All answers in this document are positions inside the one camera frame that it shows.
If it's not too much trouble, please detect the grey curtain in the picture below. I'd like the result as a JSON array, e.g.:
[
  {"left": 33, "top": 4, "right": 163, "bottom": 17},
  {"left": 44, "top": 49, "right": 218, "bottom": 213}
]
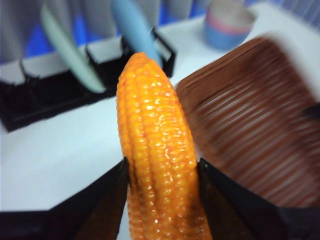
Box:
[{"left": 0, "top": 0, "right": 320, "bottom": 63}]

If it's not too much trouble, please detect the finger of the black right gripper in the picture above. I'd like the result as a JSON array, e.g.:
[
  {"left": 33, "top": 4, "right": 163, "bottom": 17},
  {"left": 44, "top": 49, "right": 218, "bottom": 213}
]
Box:
[{"left": 299, "top": 103, "right": 320, "bottom": 123}]

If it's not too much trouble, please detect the light blue plate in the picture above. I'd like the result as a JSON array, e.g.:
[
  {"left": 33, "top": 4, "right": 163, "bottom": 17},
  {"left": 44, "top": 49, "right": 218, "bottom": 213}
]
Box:
[{"left": 111, "top": 0, "right": 163, "bottom": 68}]

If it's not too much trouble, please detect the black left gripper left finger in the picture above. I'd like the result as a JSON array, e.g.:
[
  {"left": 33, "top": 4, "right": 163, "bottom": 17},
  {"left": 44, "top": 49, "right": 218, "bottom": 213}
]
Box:
[{"left": 0, "top": 156, "right": 131, "bottom": 240}]

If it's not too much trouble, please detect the brown wicker basket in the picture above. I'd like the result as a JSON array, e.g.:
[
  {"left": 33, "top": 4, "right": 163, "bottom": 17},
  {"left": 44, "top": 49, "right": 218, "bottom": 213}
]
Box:
[{"left": 174, "top": 37, "right": 320, "bottom": 208}]

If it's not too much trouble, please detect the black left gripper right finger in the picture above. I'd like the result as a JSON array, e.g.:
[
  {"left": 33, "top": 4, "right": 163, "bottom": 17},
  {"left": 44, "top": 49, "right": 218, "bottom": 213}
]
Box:
[{"left": 197, "top": 157, "right": 320, "bottom": 240}]

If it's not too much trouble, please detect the pale green plate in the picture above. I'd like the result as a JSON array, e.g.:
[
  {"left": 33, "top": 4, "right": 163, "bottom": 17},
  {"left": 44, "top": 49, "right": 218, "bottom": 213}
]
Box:
[{"left": 40, "top": 2, "right": 106, "bottom": 94}]

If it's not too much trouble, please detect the cream bowl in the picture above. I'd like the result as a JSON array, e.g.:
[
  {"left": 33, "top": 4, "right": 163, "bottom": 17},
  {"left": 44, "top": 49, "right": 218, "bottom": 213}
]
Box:
[{"left": 208, "top": 0, "right": 256, "bottom": 28}]

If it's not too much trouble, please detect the pink bowl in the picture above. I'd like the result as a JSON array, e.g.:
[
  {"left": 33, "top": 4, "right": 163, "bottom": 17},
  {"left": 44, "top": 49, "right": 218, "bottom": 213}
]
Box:
[{"left": 206, "top": 8, "right": 252, "bottom": 36}]

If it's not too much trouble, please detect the blue bowl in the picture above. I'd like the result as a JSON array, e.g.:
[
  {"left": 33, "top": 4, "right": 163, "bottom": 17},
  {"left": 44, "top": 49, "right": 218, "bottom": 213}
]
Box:
[{"left": 203, "top": 17, "right": 252, "bottom": 51}]

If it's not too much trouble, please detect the black dish rack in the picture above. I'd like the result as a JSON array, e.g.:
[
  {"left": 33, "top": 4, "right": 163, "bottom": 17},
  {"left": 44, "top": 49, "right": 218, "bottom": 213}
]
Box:
[{"left": 0, "top": 27, "right": 177, "bottom": 133}]

